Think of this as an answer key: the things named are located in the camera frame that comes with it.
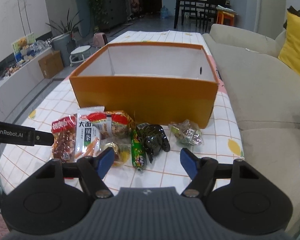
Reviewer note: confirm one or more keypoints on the dark drawer cabinet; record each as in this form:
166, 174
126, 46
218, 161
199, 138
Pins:
115, 14

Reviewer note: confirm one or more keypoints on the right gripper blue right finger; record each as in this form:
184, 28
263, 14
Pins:
201, 172

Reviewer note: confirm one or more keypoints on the potted green plant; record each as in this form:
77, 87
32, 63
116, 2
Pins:
70, 26

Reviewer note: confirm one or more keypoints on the orange red snack bag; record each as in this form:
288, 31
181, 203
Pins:
112, 123

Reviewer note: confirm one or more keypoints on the yellow cushion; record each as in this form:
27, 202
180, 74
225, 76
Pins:
290, 52

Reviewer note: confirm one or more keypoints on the clear yellow snack packet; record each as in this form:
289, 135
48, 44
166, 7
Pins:
121, 147

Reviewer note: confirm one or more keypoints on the pink small heater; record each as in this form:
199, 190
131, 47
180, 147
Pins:
100, 40

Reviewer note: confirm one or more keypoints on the orange cardboard box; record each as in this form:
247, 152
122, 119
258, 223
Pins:
154, 82

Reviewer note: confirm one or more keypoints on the black green snack pouch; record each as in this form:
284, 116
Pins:
153, 139

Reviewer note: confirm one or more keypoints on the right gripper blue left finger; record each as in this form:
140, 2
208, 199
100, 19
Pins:
92, 170

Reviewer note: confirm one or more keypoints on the beige sofa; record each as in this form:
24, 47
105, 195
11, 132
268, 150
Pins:
265, 97

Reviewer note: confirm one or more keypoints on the white tv console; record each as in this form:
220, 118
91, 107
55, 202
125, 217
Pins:
15, 88

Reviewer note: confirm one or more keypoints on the white spicy strips packet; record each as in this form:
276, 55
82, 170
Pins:
87, 135

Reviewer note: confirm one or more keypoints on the green sausage stick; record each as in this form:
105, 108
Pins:
137, 152

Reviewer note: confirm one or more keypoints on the grey trash bin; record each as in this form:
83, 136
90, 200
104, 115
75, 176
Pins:
59, 43

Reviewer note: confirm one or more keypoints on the white round stool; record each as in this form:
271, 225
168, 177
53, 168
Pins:
80, 54

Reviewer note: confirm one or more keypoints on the red dried meat snack bag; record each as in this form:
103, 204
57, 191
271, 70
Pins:
64, 133

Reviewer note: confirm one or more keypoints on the brown cardboard box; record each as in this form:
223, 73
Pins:
51, 64

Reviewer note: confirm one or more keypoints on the orange stool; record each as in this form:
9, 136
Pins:
225, 18

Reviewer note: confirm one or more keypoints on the blue water jug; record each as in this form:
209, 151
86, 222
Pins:
164, 13

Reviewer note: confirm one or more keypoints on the dark dining table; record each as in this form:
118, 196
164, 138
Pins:
203, 11

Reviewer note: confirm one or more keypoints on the clear green candy bag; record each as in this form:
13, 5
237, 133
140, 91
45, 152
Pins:
187, 132

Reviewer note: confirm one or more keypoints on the teddy bear toy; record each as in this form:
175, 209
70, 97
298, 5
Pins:
22, 45

